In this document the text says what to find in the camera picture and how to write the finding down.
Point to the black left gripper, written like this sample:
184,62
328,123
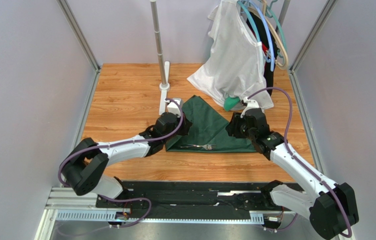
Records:
186,124

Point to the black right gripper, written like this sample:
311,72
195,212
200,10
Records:
232,124

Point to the dark green cloth napkin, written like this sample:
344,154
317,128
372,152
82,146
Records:
208,127

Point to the silver metal fork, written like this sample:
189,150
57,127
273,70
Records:
205,146

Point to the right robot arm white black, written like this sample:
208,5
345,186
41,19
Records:
330,207

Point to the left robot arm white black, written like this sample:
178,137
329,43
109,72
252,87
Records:
84,168

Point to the teal object under garment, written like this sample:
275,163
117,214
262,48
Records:
232,104

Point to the white rack base foot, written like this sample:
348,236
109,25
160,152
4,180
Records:
164,90

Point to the white garment on rack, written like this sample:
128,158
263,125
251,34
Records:
235,67

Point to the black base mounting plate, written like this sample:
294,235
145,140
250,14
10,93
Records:
184,200

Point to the teal plastic hanger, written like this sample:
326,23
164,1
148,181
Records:
267,29

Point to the silver rack pole left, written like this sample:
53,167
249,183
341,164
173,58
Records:
161,62

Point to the silver rack pole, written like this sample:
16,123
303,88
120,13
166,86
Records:
161,62
283,11

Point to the beige wooden hanger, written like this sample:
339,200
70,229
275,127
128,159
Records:
263,8

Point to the silver rack pole right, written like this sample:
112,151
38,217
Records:
283,11

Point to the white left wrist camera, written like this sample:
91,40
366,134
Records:
174,106

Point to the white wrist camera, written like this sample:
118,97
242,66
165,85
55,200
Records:
249,104
174,106

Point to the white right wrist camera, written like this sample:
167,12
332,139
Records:
249,104

